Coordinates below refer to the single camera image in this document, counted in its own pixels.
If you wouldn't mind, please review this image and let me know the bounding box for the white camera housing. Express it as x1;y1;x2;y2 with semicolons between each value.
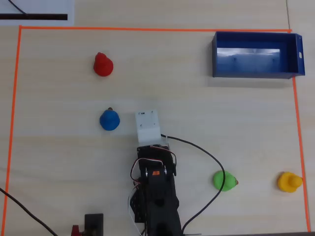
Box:
134;109;170;150

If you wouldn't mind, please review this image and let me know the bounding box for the yellow rubber duck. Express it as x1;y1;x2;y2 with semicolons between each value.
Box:
277;171;303;193

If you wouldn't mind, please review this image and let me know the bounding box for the black camera cable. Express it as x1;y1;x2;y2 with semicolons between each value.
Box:
160;134;226;233

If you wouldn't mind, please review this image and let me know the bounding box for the red toy fruit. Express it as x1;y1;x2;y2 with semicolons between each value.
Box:
93;52;114;77

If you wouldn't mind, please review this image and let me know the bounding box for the orange tape strip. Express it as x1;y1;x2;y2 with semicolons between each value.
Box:
290;29;311;233
2;25;23;232
19;25;293;33

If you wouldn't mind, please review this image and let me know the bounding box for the thin black cable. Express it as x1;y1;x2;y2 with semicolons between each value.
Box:
8;0;28;16

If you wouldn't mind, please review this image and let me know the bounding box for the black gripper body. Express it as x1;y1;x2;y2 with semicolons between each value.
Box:
137;145;176;163

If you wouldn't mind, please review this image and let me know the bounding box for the green rubber duck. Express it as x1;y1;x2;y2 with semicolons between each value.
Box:
213;170;239;192

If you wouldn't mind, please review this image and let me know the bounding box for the black stand cable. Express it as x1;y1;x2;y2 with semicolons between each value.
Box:
0;188;59;236

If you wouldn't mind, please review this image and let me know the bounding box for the black camera stand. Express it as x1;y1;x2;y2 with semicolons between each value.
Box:
84;213;104;236

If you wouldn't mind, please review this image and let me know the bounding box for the blue plastic box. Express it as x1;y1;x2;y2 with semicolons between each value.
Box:
212;31;306;80

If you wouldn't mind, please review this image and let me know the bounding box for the white paper with black bar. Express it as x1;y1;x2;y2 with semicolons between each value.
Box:
0;0;75;26

